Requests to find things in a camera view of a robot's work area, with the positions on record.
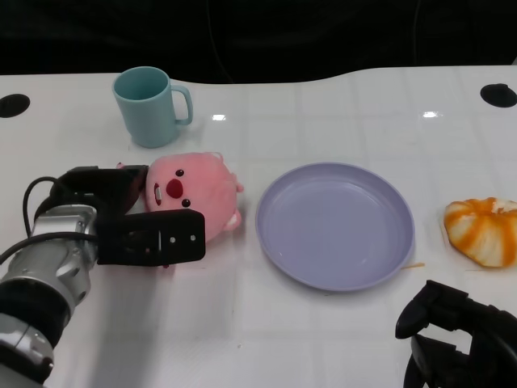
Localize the black table grommet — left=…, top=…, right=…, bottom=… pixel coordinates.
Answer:
left=0, top=94, right=31, bottom=119
left=480, top=83, right=517, bottom=108

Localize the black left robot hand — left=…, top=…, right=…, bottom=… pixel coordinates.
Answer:
left=50, top=164, right=207, bottom=268

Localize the orange striped bread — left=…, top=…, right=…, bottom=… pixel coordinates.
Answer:
left=443, top=197, right=517, bottom=268

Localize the teal plastic mug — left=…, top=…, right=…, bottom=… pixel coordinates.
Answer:
left=112, top=66, right=194, bottom=149

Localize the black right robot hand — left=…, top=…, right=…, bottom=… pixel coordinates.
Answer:
left=395, top=280, right=517, bottom=388

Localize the purple plastic plate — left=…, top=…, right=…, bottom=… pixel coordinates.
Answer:
left=255, top=162, right=415, bottom=292

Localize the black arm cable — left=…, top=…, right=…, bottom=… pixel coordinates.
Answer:
left=0, top=175, right=100, bottom=264

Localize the pink plush doll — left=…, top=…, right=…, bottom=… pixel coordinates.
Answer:
left=116, top=151, right=245, bottom=270

